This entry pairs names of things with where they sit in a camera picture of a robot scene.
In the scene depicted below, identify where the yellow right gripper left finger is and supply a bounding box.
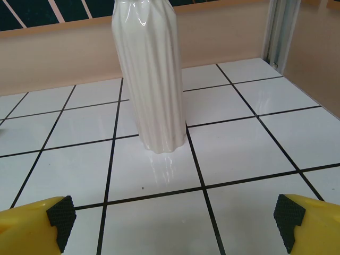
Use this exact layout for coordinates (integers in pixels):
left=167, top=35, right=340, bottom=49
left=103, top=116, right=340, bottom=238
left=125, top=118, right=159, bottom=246
left=0, top=195, right=78, bottom=255

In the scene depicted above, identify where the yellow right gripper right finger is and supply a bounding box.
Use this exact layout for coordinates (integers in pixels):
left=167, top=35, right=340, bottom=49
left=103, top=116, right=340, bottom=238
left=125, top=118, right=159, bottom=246
left=273, top=193, right=340, bottom=255

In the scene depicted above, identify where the white ribbed ceramic vase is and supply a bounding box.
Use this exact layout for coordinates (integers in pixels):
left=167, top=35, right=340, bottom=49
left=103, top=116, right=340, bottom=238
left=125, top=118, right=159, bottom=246
left=110, top=0, right=186, bottom=155

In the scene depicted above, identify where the aluminium frame post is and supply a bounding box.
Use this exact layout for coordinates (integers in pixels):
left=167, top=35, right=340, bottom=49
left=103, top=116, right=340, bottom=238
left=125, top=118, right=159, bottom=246
left=261, top=0, right=293, bottom=70

